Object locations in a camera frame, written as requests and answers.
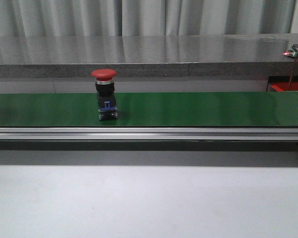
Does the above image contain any red plastic bin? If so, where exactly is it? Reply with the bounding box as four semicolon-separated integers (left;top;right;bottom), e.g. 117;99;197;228
267;82;298;92

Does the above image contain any red mushroom push button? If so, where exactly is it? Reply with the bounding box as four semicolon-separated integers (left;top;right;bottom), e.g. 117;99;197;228
91;69;118;120

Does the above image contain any green conveyor belt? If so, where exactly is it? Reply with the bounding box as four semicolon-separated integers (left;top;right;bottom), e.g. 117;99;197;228
0;92;298;127

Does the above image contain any aluminium conveyor frame rail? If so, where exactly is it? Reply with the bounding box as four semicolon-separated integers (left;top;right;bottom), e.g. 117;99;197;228
0;127;298;141

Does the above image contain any small green circuit board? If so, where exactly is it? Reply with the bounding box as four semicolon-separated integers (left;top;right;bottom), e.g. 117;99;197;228
282;44;298;58

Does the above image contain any grey stone counter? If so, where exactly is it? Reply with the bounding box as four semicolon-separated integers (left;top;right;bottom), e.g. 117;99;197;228
0;33;298;78

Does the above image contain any grey curtain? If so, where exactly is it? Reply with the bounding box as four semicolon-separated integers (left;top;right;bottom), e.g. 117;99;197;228
0;0;296;37

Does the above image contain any thin dark wire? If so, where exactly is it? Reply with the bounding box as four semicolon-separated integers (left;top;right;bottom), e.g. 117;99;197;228
287;56;298;92

